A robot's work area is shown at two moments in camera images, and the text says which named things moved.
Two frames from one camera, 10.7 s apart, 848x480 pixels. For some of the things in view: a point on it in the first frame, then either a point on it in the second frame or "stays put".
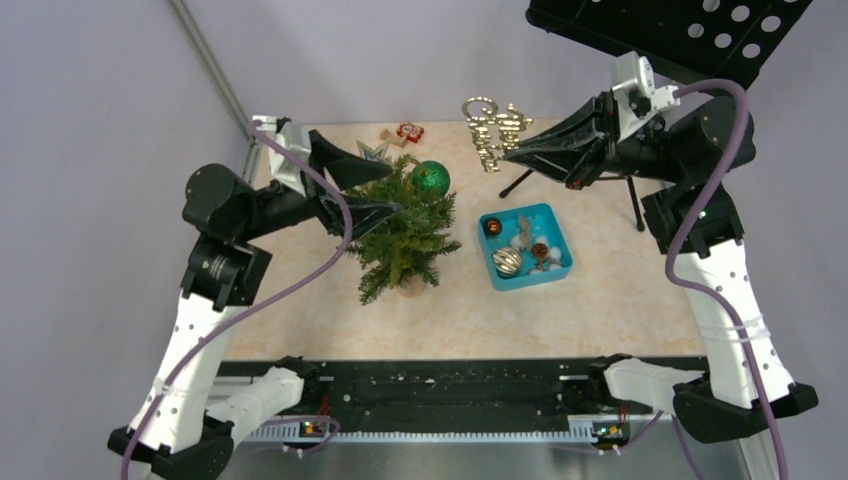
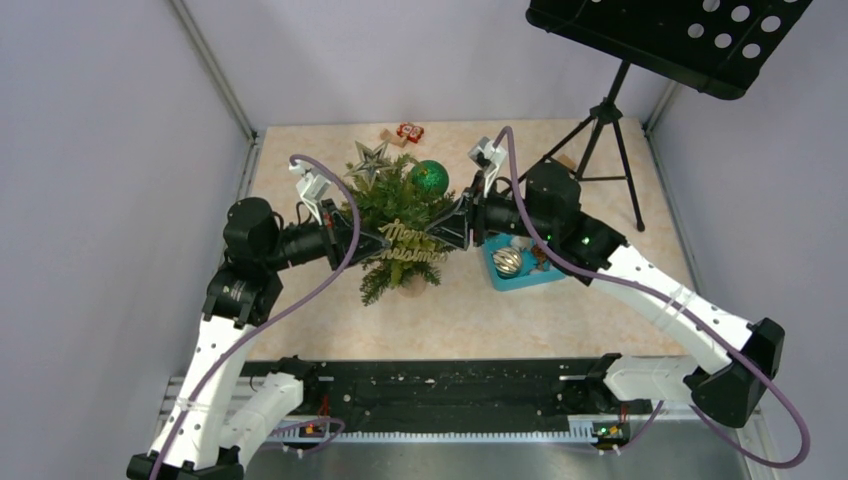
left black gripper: (351, 170) → (339, 235)
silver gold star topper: (376, 154) stays put
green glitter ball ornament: (431, 178) stays put
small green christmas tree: (402, 252) stays put
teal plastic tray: (523, 244) stays put
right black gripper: (565, 151) → (454, 226)
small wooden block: (398, 140) stays put
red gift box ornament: (411, 131) stays put
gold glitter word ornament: (494, 134) → (409, 245)
